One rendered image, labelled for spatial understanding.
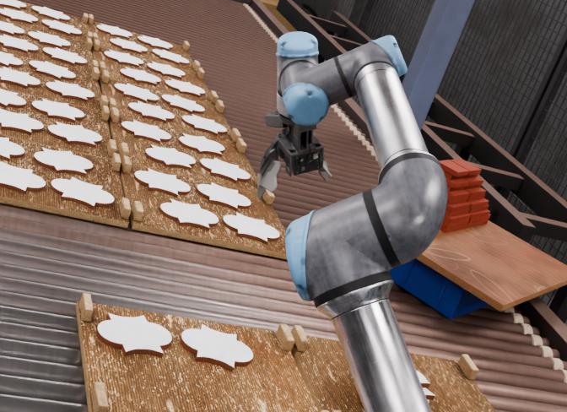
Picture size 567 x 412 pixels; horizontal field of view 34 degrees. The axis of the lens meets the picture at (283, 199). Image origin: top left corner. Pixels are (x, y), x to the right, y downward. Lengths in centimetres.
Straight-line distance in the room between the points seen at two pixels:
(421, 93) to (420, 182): 216
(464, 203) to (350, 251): 124
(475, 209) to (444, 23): 103
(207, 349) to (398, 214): 56
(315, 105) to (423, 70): 186
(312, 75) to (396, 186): 38
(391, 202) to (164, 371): 54
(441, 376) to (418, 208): 73
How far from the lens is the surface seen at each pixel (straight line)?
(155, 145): 257
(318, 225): 126
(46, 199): 206
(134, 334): 164
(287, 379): 169
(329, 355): 182
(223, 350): 167
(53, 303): 172
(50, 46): 321
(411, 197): 126
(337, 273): 125
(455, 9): 338
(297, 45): 165
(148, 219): 210
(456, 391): 191
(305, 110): 157
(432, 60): 340
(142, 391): 152
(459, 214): 245
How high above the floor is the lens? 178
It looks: 20 degrees down
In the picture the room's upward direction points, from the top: 20 degrees clockwise
